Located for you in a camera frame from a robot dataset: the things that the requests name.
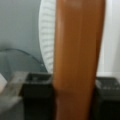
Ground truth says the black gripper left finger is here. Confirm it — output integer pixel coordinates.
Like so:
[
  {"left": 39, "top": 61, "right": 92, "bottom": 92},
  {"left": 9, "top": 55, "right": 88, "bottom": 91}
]
[{"left": 20, "top": 73, "right": 54, "bottom": 120}]

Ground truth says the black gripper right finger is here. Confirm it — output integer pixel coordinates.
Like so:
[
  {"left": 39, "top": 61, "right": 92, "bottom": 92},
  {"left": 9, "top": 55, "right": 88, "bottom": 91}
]
[{"left": 91, "top": 77, "right": 120, "bottom": 120}]

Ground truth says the toast bread slice front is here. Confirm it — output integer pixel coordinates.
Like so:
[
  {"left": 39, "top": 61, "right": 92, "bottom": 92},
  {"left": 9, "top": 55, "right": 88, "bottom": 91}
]
[{"left": 53, "top": 0, "right": 105, "bottom": 120}]

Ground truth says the white divided round tray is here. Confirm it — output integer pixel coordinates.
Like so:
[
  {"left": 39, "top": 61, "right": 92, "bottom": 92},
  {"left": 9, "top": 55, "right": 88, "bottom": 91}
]
[{"left": 0, "top": 49, "right": 46, "bottom": 84}]

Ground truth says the white paper plate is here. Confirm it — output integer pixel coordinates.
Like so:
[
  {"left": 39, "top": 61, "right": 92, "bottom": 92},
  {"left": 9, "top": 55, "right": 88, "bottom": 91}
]
[{"left": 39, "top": 0, "right": 56, "bottom": 73}]

